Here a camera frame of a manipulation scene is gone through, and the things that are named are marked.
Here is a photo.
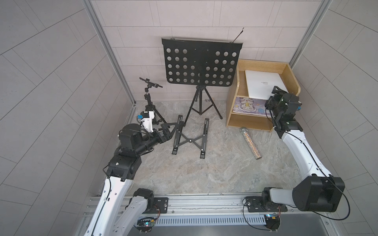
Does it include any right controller circuit board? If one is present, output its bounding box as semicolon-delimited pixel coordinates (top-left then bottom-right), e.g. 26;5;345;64
264;214;281;231

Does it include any left controller circuit board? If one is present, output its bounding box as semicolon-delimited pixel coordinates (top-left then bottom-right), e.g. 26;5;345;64
134;217;157;234

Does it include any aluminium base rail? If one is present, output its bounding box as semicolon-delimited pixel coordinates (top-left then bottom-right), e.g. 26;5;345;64
82;193;330;228

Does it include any wooden shelf unit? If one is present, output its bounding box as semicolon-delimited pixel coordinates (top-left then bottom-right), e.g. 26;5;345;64
226;59;301;132

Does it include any silver laptop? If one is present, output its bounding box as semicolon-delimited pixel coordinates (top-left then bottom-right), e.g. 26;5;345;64
245;70;287;100

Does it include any small black phone tripod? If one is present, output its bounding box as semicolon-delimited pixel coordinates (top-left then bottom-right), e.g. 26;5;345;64
139;77;166;125

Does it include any controller circuit board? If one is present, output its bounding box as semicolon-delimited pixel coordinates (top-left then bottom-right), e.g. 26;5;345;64
134;217;157;234
264;214;281;231

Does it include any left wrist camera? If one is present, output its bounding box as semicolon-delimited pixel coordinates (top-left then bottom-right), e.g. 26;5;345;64
137;111;155;133

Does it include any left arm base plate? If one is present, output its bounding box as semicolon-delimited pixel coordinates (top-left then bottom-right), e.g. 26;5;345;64
143;197;169;214

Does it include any purple cartoon spiral notebook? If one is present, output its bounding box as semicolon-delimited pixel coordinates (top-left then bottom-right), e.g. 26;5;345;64
232;97;266;117

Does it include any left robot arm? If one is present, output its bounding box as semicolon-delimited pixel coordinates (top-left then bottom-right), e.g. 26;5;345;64
85;123;179;236

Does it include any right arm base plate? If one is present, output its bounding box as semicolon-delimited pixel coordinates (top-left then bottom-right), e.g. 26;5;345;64
243;196;288;213

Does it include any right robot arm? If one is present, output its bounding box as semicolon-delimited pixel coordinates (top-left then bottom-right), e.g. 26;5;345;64
262;86;345;212

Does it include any black perforated music stand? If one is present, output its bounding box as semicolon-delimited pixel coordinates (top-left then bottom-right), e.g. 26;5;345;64
161;38;243;115

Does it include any black folding laptop stand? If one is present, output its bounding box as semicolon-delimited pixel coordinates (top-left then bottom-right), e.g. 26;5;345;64
172;115;210;159

